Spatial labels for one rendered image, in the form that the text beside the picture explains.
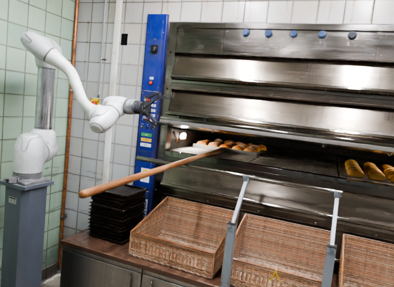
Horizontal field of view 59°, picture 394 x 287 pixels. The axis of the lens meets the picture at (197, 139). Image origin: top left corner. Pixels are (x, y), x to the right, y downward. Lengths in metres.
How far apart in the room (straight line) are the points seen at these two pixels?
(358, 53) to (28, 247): 2.22
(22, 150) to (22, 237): 0.48
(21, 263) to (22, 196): 0.38
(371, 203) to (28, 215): 1.99
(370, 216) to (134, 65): 1.89
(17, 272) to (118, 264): 0.55
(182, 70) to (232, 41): 0.40
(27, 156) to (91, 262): 0.77
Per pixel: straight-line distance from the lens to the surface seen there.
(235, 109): 2.36
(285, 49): 2.35
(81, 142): 2.97
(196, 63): 2.49
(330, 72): 2.31
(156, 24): 2.63
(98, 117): 1.92
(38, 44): 2.16
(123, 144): 2.73
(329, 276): 1.83
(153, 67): 2.58
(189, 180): 2.50
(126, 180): 1.47
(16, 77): 2.66
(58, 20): 2.95
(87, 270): 2.43
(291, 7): 2.40
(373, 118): 2.30
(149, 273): 2.18
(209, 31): 2.50
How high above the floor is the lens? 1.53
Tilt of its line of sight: 5 degrees down
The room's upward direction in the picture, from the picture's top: 6 degrees clockwise
